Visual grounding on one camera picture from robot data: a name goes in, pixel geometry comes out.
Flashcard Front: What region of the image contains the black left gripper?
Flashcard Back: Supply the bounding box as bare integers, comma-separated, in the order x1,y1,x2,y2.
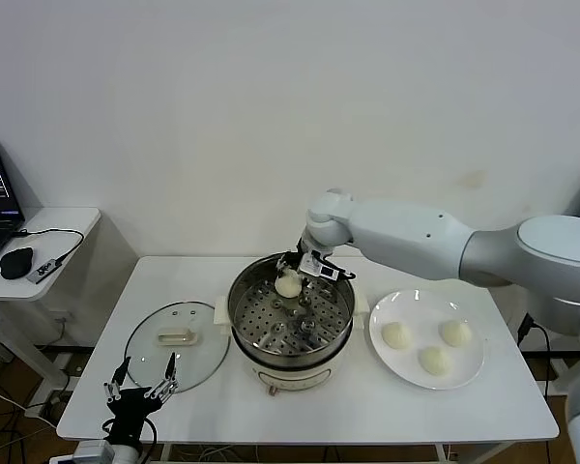
103,351,181,443

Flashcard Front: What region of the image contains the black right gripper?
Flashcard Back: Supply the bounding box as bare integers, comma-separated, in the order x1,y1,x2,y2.
275,235,335,294

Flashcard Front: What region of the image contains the white steamed baozi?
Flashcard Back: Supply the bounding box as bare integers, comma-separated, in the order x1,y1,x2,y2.
418,346,453,378
274,270,302,299
381,322,413,350
438,319,474,348

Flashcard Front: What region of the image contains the round glass lid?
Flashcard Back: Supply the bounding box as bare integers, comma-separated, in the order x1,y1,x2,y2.
124,302,232,396

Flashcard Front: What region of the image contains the perforated steel steamer basket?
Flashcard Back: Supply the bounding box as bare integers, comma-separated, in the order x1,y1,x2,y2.
214,251,371,360

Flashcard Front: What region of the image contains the cream electric cooker pot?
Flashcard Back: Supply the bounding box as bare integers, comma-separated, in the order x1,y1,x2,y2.
216,313,368,398

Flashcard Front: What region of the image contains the grey usb hub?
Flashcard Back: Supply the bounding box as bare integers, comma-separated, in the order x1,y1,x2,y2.
28,258,62,284

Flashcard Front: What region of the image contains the black computer mouse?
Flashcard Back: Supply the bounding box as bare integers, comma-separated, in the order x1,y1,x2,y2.
0,246,35,279

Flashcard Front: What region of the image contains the white round plate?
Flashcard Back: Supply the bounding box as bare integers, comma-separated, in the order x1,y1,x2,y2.
368,289,486,391

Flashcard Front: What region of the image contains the white side desk with label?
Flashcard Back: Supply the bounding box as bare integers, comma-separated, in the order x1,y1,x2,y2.
549,357,575,398

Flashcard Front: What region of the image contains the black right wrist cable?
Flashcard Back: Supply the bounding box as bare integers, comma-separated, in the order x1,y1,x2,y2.
326,260,358,282

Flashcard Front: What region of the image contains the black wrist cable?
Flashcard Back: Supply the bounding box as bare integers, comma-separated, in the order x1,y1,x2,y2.
100,416,159,449
326,260,358,282

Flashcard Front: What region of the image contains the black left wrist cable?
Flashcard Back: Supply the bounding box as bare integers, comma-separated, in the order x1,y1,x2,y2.
100,416,159,449

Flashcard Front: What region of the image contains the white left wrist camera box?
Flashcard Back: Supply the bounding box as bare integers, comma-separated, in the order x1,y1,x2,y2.
72,439,115,464

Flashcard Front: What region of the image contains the white floor cable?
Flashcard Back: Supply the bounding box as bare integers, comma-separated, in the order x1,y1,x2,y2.
0,379,62,429

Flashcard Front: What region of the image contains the black usb hub cable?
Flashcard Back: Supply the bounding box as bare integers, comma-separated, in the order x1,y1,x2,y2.
12,228,86,266

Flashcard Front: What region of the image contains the black cable with adapter block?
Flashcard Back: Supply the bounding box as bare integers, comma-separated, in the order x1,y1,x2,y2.
515,312,555,395

